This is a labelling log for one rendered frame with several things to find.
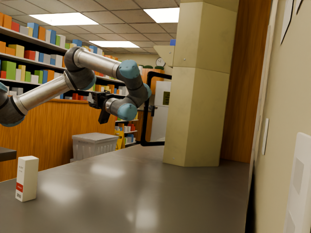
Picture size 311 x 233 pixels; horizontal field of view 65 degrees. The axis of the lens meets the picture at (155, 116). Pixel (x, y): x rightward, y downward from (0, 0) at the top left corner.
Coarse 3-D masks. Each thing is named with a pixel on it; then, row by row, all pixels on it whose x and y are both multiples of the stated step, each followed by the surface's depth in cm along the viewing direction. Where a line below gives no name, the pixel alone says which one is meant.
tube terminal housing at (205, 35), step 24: (192, 24) 113; (216, 24) 115; (192, 48) 113; (216, 48) 116; (192, 72) 113; (216, 72) 117; (192, 96) 113; (216, 96) 119; (168, 120) 118; (192, 120) 115; (216, 120) 120; (168, 144) 118; (192, 144) 116; (216, 144) 121
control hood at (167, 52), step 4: (156, 48) 120; (160, 48) 119; (164, 48) 118; (168, 48) 117; (172, 48) 117; (160, 52) 119; (164, 52) 118; (168, 52) 117; (172, 52) 117; (164, 56) 118; (168, 56) 117; (172, 56) 117; (164, 60) 118; (168, 60) 117; (172, 60) 117; (168, 64) 117; (172, 64) 117
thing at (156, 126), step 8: (152, 80) 128; (160, 80) 131; (168, 80) 136; (152, 88) 128; (160, 88) 132; (168, 88) 136; (152, 96) 129; (160, 96) 133; (168, 96) 137; (144, 104) 127; (152, 104) 130; (160, 104) 133; (168, 104) 138; (160, 112) 134; (152, 120) 131; (160, 120) 135; (152, 128) 132; (160, 128) 135; (152, 136) 132; (160, 136) 136
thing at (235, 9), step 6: (180, 0) 115; (186, 0) 114; (192, 0) 113; (198, 0) 112; (204, 0) 111; (210, 0) 112; (216, 0) 114; (222, 0) 115; (228, 0) 116; (234, 0) 117; (222, 6) 115; (228, 6) 116; (234, 6) 118
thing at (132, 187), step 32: (96, 160) 110; (128, 160) 116; (160, 160) 123; (224, 160) 139; (0, 192) 67; (64, 192) 71; (96, 192) 74; (128, 192) 76; (160, 192) 79; (192, 192) 82; (224, 192) 86; (0, 224) 51; (32, 224) 53; (64, 224) 54; (96, 224) 55; (128, 224) 57; (160, 224) 58; (192, 224) 60; (224, 224) 62
